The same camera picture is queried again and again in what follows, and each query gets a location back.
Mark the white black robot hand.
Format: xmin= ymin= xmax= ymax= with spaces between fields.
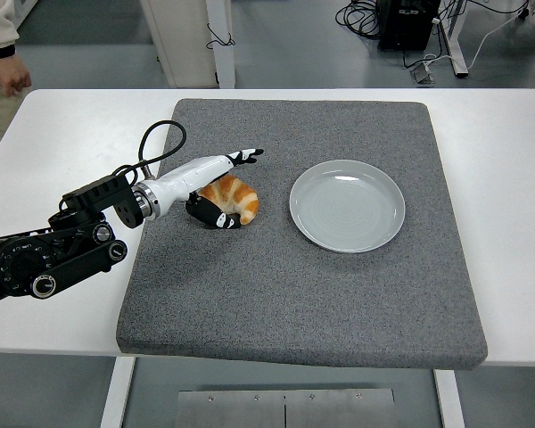
xmin=145 ymin=147 xmax=265 ymax=231

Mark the person's hand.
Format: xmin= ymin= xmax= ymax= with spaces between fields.
xmin=0 ymin=55 xmax=33 ymax=97

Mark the golden croissant bread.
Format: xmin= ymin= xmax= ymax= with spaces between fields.
xmin=199 ymin=174 xmax=260 ymax=226

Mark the grey round plate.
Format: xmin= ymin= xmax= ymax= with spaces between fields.
xmin=289 ymin=159 xmax=407 ymax=254

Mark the grey felt mat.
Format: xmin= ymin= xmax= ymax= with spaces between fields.
xmin=116 ymin=97 xmax=490 ymax=372

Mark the white cabinet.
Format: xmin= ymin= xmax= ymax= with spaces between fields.
xmin=138 ymin=0 xmax=237 ymax=89

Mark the white table leg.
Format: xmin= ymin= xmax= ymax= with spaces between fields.
xmin=98 ymin=355 xmax=137 ymax=428
xmin=432 ymin=368 xmax=467 ymax=428

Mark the grey foot pedal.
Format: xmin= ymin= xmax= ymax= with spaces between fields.
xmin=410 ymin=62 xmax=437 ymax=86

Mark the black computer tower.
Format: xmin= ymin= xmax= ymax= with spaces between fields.
xmin=377 ymin=0 xmax=442 ymax=52

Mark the white desk leg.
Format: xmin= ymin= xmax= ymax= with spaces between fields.
xmin=439 ymin=0 xmax=470 ymax=78

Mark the thin black cable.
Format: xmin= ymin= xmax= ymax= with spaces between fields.
xmin=204 ymin=21 xmax=236 ymax=50

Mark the black cable bundle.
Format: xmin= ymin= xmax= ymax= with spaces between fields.
xmin=335 ymin=0 xmax=383 ymax=41

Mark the white cable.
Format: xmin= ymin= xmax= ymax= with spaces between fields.
xmin=421 ymin=8 xmax=531 ymax=72

